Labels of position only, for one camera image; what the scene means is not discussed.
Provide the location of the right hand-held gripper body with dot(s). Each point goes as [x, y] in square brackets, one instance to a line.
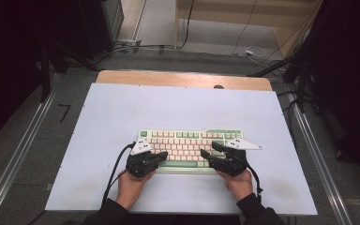
[234, 162]

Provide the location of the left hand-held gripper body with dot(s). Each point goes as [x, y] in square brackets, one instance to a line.
[139, 164]

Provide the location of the green and pink keyboard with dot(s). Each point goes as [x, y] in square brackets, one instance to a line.
[184, 146]

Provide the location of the person's right hand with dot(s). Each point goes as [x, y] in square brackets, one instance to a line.
[240, 186]

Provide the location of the person's left hand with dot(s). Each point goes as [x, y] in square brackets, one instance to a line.
[131, 189]

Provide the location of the black tripod leg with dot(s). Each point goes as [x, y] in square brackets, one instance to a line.
[270, 68]

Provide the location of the white power adapter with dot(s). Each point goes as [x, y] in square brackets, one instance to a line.
[249, 52]

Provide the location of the black metal stand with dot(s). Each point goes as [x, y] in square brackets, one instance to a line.
[45, 75]

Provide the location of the black curtain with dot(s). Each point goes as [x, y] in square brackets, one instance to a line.
[6, 62]
[350, 78]

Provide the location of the black cabinet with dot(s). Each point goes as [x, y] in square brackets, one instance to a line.
[100, 25]

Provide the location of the light wooden shelf unit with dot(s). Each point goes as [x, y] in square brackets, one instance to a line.
[287, 18]

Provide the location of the aluminium floor rail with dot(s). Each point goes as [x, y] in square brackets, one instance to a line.
[15, 156]
[322, 162]

